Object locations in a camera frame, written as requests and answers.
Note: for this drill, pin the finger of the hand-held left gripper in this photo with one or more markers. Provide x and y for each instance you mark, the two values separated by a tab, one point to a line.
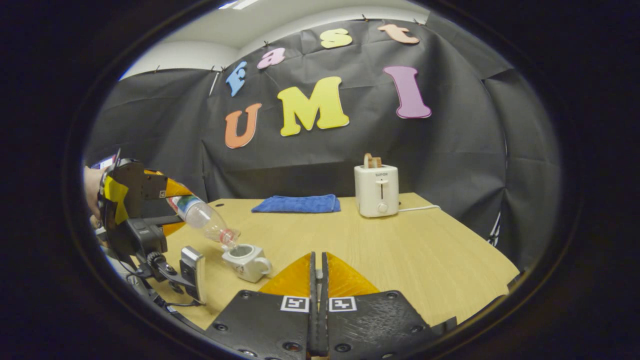
155	220
155	187

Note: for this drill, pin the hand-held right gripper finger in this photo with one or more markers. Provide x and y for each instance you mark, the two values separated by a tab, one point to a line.
324	320
312	320

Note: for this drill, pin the clear plastic water bottle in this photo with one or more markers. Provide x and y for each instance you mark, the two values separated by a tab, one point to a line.
200	215

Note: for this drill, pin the white ceramic teacup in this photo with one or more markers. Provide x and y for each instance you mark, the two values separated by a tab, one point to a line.
247	267

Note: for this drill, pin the blue towel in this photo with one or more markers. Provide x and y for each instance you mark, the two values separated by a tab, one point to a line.
300	204

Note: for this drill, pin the white toaster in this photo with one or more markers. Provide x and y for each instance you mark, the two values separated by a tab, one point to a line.
375	192

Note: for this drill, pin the light bread slice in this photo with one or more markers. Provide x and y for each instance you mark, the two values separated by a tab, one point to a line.
367	161

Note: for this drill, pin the brown bread slice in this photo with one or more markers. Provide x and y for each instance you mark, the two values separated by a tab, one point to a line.
378	162

